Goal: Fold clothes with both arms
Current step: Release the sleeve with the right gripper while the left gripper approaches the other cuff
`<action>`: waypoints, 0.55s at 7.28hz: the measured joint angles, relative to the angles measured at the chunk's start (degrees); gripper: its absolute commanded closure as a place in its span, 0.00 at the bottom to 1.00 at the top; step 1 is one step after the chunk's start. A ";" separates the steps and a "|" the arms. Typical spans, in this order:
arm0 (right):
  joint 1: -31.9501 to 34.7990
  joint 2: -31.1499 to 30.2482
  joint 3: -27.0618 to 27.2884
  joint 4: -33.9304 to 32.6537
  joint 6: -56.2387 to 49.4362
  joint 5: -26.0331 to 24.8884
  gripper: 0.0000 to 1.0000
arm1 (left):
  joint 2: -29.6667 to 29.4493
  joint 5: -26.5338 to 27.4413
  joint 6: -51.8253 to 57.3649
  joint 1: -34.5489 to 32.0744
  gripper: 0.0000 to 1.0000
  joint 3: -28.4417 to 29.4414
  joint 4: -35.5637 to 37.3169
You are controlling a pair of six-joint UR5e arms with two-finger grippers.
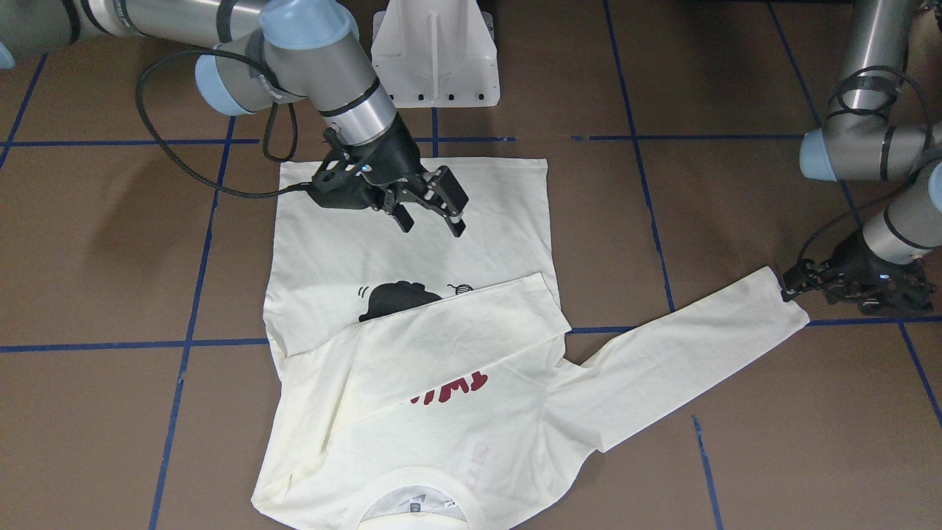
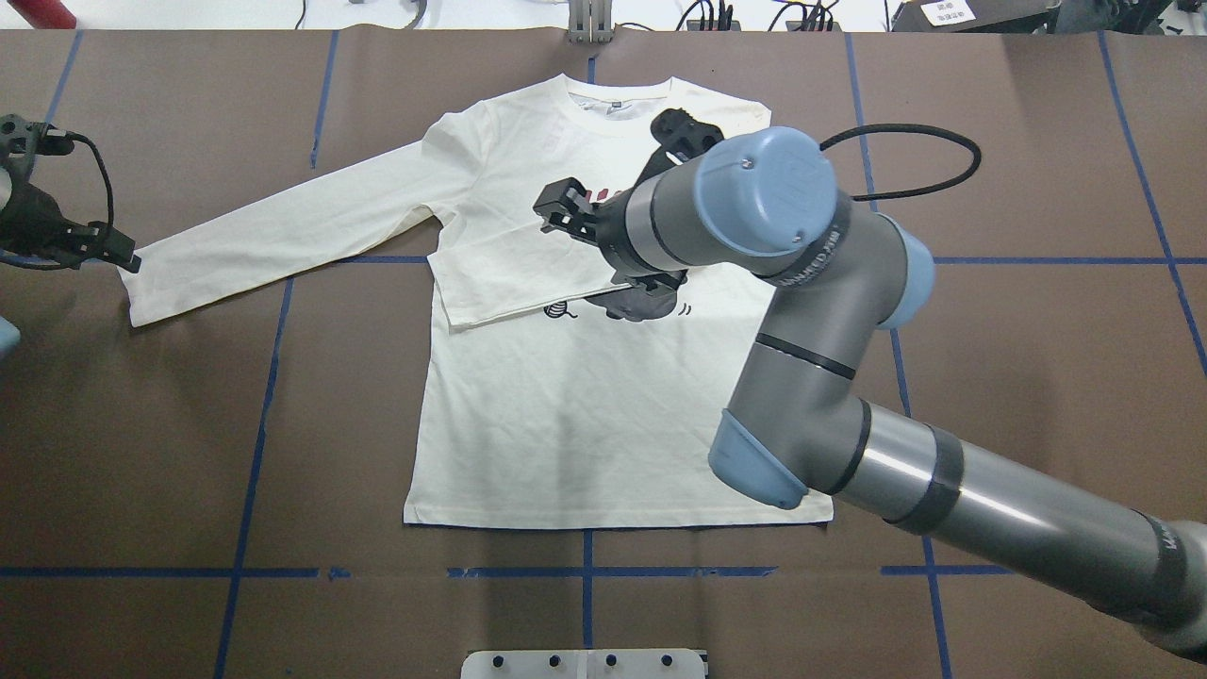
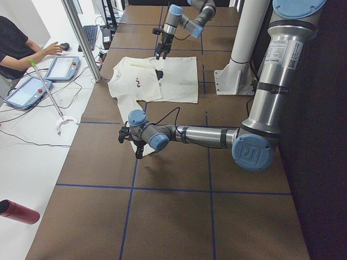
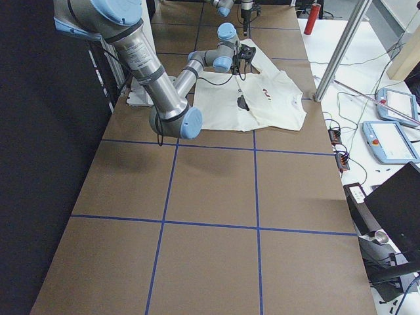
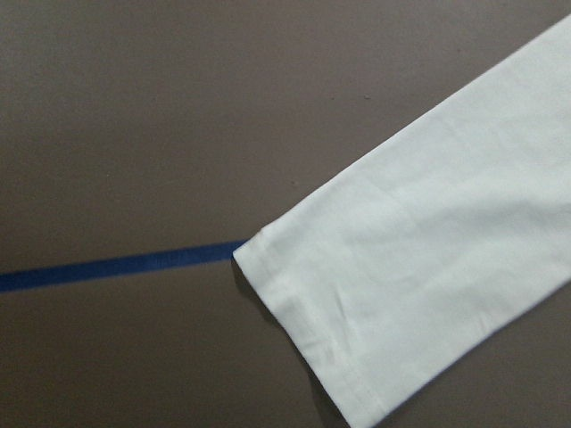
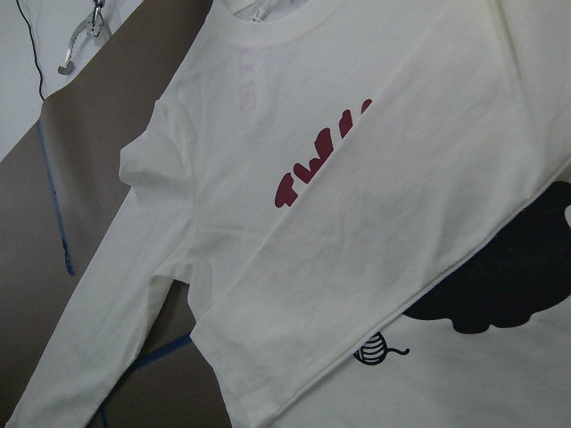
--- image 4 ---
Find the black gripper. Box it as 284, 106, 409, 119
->
241, 0, 253, 35
237, 45, 256, 61

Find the cream long-sleeve shirt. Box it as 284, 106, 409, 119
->
193, 39, 306, 132

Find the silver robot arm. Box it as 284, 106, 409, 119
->
205, 0, 254, 36
53, 0, 255, 139

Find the red cylinder bottle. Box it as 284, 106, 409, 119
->
304, 3, 322, 35

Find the small orange black adapter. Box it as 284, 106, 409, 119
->
328, 128, 343, 145

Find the metal rod reaching tool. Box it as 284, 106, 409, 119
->
331, 79, 419, 126

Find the wooden board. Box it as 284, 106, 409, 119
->
387, 27, 420, 81

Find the far teach pendant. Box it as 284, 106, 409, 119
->
376, 88, 419, 127

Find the teach pendant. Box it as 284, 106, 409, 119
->
376, 88, 419, 127
362, 121, 419, 164

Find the near teach pendant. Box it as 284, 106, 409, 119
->
362, 121, 419, 164

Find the black box with label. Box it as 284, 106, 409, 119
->
343, 183, 382, 235

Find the black monitor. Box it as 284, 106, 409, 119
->
364, 162, 420, 261

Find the silver metal cup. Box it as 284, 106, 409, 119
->
373, 230, 389, 245

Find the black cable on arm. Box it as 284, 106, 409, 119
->
199, 49, 255, 87

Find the aluminium frame post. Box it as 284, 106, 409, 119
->
314, 0, 372, 102

